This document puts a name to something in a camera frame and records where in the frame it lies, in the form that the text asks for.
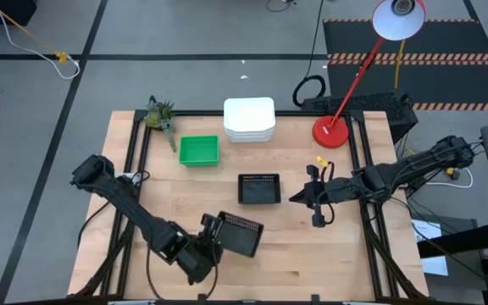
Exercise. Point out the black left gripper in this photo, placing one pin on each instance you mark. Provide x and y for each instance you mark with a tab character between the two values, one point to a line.
208	231

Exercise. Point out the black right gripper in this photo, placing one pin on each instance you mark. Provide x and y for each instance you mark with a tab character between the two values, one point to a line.
322	192

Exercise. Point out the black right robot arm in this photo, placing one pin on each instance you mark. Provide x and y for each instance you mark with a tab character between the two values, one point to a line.
417	165

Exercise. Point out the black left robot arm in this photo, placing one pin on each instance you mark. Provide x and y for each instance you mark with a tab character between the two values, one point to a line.
134	207

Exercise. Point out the yellow gripper tag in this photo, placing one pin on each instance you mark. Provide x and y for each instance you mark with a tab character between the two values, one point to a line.
322	161

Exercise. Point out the red desk lamp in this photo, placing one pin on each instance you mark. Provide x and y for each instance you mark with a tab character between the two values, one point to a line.
331	132

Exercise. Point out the small potted green plant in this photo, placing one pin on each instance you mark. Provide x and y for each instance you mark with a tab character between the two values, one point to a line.
161	113

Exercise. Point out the white paper sheet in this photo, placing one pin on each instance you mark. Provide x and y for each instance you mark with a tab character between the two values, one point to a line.
429	232

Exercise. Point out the yellow plug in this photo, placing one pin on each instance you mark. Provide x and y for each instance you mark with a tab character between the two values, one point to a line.
450	172

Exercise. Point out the black metal beam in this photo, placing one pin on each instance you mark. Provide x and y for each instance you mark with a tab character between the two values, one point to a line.
460	239

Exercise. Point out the black hazard-striped floor mat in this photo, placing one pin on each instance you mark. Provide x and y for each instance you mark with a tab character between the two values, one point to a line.
439	80

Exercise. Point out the dark cabinet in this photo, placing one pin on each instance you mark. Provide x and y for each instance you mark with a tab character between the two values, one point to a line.
11	10

